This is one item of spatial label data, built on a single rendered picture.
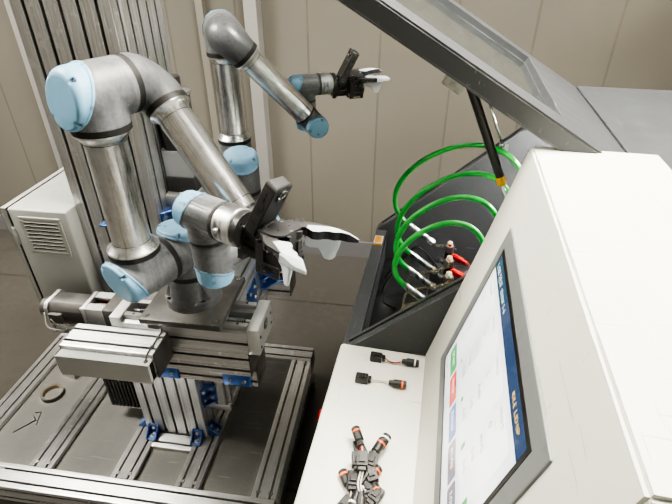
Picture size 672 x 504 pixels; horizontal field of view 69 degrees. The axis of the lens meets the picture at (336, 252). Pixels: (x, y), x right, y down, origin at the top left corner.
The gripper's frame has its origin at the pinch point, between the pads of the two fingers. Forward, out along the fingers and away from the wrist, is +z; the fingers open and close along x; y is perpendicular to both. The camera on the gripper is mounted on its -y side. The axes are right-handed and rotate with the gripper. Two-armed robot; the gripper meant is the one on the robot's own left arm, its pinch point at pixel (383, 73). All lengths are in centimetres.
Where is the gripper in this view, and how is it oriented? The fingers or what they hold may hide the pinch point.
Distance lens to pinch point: 191.2
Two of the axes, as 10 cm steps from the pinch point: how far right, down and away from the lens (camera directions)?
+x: 3.0, 6.3, -7.2
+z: 9.5, -1.6, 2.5
